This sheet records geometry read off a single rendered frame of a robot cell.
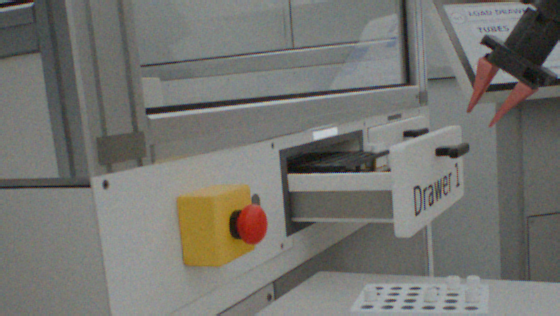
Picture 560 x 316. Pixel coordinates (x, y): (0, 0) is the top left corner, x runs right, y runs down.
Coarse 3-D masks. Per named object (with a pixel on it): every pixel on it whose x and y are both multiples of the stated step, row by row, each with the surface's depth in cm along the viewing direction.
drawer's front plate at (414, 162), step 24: (408, 144) 79; (432, 144) 88; (456, 144) 100; (408, 168) 79; (432, 168) 88; (456, 168) 100; (408, 192) 79; (456, 192) 100; (408, 216) 79; (432, 216) 88
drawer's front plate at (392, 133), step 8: (408, 120) 127; (416, 120) 131; (424, 120) 136; (376, 128) 112; (384, 128) 114; (392, 128) 118; (400, 128) 122; (408, 128) 127; (416, 128) 131; (368, 136) 112; (376, 136) 112; (384, 136) 114; (392, 136) 118; (400, 136) 122; (392, 144) 118
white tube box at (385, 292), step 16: (384, 288) 68; (400, 288) 68; (416, 288) 68; (464, 288) 66; (480, 288) 65; (368, 304) 63; (384, 304) 63; (400, 304) 62; (416, 304) 62; (432, 304) 62; (448, 304) 61; (464, 304) 61; (480, 304) 61
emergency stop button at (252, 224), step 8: (248, 208) 65; (256, 208) 65; (240, 216) 65; (248, 216) 64; (256, 216) 65; (264, 216) 66; (240, 224) 64; (248, 224) 64; (256, 224) 65; (264, 224) 66; (240, 232) 64; (248, 232) 64; (256, 232) 65; (264, 232) 66; (248, 240) 65; (256, 240) 65
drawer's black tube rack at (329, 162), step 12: (300, 156) 104; (312, 156) 102; (324, 156) 101; (336, 156) 99; (348, 156) 98; (360, 156) 97; (288, 168) 91; (300, 168) 90; (312, 168) 89; (324, 168) 88; (360, 168) 96
